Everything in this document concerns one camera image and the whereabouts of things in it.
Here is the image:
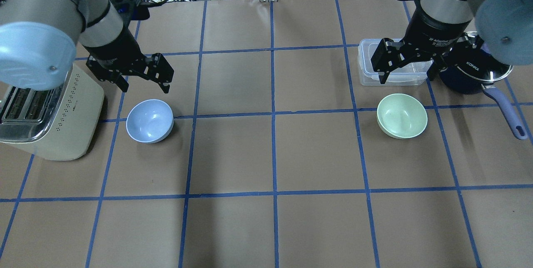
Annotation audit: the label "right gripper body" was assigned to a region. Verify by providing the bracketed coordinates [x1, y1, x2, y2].
[385, 27, 467, 62]

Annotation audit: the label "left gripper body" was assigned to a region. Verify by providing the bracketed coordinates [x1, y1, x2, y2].
[86, 37, 147, 79]

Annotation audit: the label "blue bowl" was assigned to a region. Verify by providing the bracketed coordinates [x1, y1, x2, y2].
[125, 99, 174, 144]

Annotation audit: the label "green bowl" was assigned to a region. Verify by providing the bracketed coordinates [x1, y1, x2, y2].
[376, 93, 428, 139]

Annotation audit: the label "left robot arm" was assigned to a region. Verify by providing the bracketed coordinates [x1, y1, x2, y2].
[0, 0, 174, 93]

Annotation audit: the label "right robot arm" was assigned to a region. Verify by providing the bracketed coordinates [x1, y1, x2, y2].
[371, 0, 533, 84]

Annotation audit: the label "clear plastic food container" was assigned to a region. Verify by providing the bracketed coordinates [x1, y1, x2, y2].
[358, 39, 433, 86]

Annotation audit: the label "dark blue saucepan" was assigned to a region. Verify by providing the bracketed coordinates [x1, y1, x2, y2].
[438, 31, 528, 140]

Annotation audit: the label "cream toaster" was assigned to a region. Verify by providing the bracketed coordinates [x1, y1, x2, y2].
[0, 65, 105, 161]

